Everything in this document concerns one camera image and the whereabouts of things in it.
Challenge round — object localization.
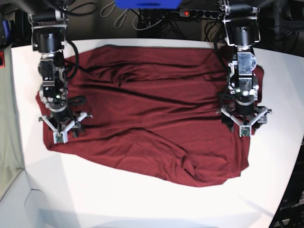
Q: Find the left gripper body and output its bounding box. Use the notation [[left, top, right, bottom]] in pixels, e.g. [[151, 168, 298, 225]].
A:
[[217, 106, 272, 127]]

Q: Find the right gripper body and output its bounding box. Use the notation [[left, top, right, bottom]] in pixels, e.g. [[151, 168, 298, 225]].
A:
[[38, 113, 93, 134]]

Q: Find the dark red t-shirt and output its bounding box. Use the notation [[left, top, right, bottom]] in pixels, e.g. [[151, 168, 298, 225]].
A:
[[43, 46, 250, 187]]

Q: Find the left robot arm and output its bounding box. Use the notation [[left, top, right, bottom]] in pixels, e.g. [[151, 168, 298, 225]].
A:
[[218, 0, 271, 137]]

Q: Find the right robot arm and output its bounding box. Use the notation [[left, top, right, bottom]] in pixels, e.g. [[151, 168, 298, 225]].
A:
[[23, 0, 97, 143]]

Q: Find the red box at left edge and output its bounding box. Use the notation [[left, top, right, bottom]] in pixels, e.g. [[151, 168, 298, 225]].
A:
[[0, 51, 5, 68]]

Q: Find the black power strip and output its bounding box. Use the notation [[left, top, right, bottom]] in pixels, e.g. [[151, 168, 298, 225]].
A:
[[172, 9, 224, 21]]

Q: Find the blue box at top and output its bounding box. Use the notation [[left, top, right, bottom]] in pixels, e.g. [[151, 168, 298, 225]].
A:
[[115, 0, 181, 9]]

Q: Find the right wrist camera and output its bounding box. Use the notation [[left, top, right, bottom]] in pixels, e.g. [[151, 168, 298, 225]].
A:
[[53, 132, 68, 144]]

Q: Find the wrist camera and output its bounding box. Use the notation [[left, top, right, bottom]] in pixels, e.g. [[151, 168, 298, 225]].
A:
[[53, 132, 68, 144], [239, 125, 252, 137]]

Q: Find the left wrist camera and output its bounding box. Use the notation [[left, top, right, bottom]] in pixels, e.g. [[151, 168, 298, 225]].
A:
[[239, 125, 252, 137]]

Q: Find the blue handled tool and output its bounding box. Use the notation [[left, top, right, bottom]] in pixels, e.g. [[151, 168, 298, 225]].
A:
[[2, 20, 11, 40]]

